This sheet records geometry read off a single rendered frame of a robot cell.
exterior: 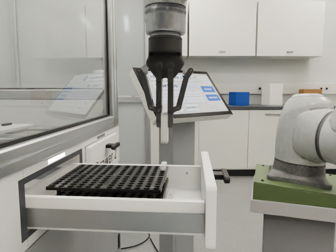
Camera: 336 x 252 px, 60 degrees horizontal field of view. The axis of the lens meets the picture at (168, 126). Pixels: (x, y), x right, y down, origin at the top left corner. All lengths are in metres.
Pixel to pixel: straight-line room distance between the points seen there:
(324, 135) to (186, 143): 0.83
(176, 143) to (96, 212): 1.01
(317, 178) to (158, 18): 0.66
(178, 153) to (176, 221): 1.01
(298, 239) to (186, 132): 0.79
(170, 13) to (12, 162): 0.41
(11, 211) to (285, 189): 0.70
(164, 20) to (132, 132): 1.75
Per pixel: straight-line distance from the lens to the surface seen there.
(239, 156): 3.78
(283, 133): 0.98
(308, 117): 0.94
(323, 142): 0.90
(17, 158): 0.57
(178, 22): 0.64
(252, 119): 3.75
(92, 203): 0.55
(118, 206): 0.54
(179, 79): 1.55
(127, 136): 2.33
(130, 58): 2.31
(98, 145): 0.90
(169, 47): 0.63
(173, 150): 1.50
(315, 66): 4.84
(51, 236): 0.71
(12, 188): 0.56
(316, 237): 1.02
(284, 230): 1.01
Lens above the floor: 1.08
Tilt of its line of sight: 7 degrees down
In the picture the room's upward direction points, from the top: straight up
